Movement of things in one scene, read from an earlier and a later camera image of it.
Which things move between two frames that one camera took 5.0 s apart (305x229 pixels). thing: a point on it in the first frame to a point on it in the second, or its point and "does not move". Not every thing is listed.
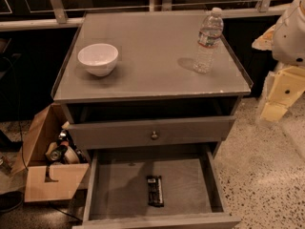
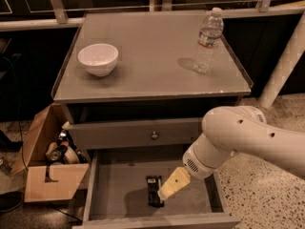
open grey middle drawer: [147, 187] does not move
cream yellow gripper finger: [288, 86] to [173, 183]
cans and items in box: [65, 151] does not move
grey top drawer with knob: [152, 132] does not move
